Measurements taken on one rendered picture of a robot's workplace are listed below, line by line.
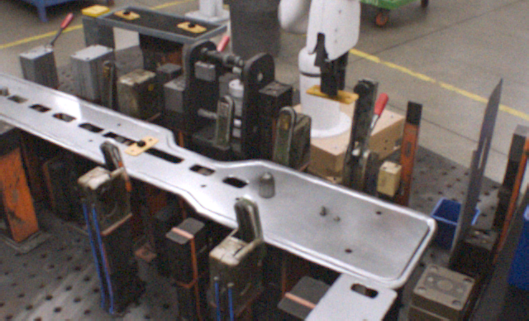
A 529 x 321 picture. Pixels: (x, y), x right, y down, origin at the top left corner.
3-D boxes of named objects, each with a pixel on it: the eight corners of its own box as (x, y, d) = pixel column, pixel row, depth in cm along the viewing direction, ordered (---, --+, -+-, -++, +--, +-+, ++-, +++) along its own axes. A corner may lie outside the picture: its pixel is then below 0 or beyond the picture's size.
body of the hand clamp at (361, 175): (331, 283, 135) (341, 156, 118) (344, 266, 140) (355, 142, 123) (353, 292, 132) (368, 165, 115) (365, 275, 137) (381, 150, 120)
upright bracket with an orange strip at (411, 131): (378, 296, 131) (407, 102, 106) (381, 293, 132) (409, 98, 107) (390, 301, 130) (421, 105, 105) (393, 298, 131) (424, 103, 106)
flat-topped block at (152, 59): (151, 165, 181) (136, 27, 158) (169, 153, 187) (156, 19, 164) (176, 174, 176) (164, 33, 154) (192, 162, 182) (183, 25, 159)
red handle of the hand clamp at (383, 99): (345, 151, 116) (375, 89, 121) (347, 156, 118) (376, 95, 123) (364, 157, 114) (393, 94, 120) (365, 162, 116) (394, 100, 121)
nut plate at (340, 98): (304, 93, 97) (304, 87, 97) (315, 85, 100) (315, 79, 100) (349, 105, 93) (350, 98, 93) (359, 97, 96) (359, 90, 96)
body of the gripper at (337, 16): (331, -27, 93) (328, 37, 98) (300, -14, 85) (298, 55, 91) (374, -21, 89) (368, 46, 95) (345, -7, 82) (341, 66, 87)
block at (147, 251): (134, 254, 144) (118, 156, 129) (167, 227, 153) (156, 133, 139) (150, 262, 141) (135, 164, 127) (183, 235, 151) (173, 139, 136)
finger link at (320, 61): (326, 13, 88) (336, 33, 93) (307, 55, 87) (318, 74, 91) (334, 15, 88) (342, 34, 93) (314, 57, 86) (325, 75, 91)
